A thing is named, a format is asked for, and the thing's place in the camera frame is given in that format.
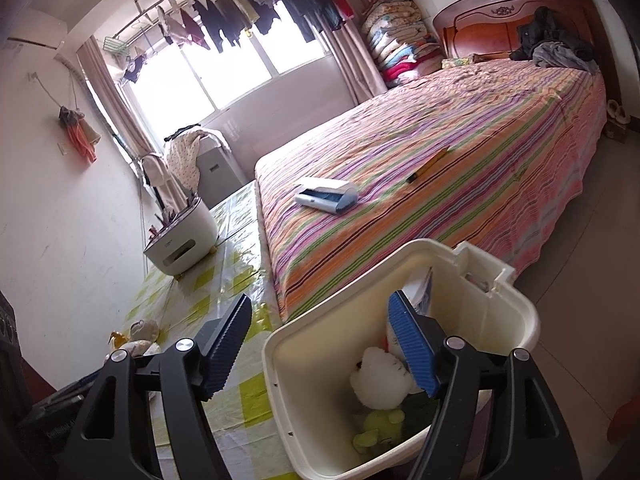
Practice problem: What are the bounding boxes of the white plush toy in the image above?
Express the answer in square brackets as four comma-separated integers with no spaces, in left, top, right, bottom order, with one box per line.
[349,346,418,408]

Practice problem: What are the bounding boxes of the grey garment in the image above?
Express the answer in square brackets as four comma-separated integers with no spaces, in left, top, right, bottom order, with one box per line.
[531,42,601,73]

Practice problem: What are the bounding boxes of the bundle of chopsticks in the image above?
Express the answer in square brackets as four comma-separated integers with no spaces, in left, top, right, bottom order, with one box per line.
[149,195,196,238]

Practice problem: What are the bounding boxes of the checked plastic tablecloth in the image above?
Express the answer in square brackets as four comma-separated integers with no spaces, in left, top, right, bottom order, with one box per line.
[65,180,301,480]

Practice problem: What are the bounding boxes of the window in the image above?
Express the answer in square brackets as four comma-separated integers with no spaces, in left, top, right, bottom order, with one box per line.
[117,5,346,151]

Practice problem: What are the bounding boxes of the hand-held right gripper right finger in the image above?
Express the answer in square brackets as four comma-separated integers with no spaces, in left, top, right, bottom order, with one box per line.
[387,290,583,480]

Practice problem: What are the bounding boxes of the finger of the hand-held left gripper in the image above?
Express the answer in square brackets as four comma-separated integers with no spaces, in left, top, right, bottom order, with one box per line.
[47,371,103,411]

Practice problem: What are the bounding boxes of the pale hanging garment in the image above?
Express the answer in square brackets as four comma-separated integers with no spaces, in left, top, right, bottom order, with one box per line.
[141,152,188,211]

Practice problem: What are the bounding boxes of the blue white plastic case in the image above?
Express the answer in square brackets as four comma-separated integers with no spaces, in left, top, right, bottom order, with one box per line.
[292,178,359,216]

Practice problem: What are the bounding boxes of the green broccoli plush toy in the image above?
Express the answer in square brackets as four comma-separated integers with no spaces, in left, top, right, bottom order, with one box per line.
[352,392,441,453]

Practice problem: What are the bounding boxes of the dark red wooden panel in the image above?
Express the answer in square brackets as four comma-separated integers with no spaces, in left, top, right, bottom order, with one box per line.
[0,340,56,411]

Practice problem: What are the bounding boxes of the small cardboard box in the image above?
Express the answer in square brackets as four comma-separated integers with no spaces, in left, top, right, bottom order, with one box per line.
[602,122,636,145]

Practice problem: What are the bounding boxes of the white chopstick holder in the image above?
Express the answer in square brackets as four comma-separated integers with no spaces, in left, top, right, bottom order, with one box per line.
[142,196,218,276]

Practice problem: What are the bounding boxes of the pink curtain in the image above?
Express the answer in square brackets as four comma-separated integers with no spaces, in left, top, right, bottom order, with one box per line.
[320,25,388,106]
[77,37,156,161]

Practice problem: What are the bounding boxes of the red plastic stool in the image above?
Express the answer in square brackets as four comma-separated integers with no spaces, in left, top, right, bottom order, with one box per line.
[607,400,640,446]

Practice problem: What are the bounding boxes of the white wall air conditioner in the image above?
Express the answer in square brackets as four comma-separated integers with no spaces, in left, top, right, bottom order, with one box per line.
[0,7,68,51]

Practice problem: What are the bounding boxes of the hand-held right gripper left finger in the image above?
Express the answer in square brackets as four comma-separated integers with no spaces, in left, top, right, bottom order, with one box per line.
[62,292,253,480]

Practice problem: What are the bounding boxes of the pair of beige slippers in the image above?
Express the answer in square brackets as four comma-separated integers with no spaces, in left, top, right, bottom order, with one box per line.
[605,99,632,126]

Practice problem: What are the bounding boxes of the beige paper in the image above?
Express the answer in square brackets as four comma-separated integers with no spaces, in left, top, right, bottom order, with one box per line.
[129,318,161,343]

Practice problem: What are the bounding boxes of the row of hanging clothes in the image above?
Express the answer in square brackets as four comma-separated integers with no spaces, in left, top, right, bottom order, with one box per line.
[120,0,388,83]

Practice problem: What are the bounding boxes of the black jacket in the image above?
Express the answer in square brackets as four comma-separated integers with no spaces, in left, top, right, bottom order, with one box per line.
[510,6,598,63]

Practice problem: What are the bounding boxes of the wooden bed headboard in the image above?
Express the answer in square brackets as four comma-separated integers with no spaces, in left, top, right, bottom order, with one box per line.
[432,0,608,111]

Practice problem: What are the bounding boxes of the blue label drink bottle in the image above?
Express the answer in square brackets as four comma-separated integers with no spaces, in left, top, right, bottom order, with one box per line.
[400,267,435,318]

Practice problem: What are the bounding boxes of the cream plastic bin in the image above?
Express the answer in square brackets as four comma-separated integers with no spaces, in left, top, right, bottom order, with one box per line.
[261,238,542,480]

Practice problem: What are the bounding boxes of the bed with striped sheet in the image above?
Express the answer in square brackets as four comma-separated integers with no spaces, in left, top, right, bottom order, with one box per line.
[254,62,608,323]

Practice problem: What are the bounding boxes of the stack of folded quilts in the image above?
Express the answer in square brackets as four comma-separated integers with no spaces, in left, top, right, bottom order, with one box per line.
[360,0,443,88]

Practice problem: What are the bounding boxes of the orange hanging cloth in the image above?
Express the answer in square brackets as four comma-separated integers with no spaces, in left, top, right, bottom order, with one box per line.
[57,105,103,165]

